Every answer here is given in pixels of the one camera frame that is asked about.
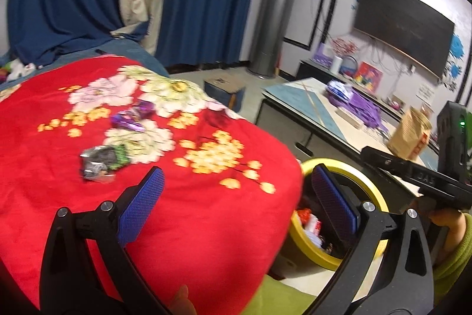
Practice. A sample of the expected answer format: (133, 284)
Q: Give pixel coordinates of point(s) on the yellow-rimmed trash can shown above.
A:
(332, 162)

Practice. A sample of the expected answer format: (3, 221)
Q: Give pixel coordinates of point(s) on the brown paper bag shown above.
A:
(405, 130)

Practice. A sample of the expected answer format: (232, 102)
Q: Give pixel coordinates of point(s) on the black television stand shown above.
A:
(306, 69)

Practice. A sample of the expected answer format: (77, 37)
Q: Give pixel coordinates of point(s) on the white power strip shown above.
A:
(350, 117)

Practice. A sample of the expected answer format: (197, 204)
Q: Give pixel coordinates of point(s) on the white paper notice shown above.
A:
(426, 92)

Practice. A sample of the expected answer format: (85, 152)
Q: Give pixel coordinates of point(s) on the purple candy wrapper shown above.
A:
(127, 123)
(142, 111)

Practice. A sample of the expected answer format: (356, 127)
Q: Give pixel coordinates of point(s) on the colourful picture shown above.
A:
(368, 77)

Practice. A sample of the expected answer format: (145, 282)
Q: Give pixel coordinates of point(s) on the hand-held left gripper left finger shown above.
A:
(142, 204)

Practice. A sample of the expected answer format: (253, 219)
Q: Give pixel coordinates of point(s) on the person's right hand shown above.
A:
(448, 224)

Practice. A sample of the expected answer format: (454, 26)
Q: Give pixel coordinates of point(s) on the purple cloth bag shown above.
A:
(365, 112)

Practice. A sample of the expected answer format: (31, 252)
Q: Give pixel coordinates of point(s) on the marble coffee table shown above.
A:
(295, 93)

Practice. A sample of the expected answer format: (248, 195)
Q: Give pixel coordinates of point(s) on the white foam fruit net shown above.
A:
(314, 232)

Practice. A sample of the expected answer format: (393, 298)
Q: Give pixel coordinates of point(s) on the person's left hand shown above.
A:
(182, 302)

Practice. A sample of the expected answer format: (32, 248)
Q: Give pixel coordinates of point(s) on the red floral blanket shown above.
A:
(221, 226)

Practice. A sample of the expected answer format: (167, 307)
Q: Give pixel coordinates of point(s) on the blue sofa cover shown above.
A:
(151, 62)

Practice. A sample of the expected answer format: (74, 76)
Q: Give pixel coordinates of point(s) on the white blue tissue pack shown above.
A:
(339, 90)

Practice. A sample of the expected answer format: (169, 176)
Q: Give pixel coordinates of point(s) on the white vase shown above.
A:
(335, 64)

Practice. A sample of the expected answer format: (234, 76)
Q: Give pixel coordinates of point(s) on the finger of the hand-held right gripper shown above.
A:
(405, 197)
(387, 160)

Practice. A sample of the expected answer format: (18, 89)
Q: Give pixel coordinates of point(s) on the person's right forearm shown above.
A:
(457, 263)

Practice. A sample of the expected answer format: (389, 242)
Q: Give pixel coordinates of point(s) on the blue storage box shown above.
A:
(221, 93)

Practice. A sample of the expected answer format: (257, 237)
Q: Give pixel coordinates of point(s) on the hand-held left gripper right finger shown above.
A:
(335, 197)

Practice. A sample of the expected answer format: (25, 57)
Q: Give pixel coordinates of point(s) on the dark snack wrapper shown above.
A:
(99, 160)

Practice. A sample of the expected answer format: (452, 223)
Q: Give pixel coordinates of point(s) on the green fleece clothing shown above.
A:
(287, 300)

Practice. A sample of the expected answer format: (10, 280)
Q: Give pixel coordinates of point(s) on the silver tower air conditioner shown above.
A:
(273, 12)

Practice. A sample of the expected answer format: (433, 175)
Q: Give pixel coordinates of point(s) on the purple box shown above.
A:
(321, 55)

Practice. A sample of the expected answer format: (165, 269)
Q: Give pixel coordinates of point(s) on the white plush toy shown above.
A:
(22, 70)

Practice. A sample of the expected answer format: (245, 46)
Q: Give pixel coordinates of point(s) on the black television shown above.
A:
(402, 23)

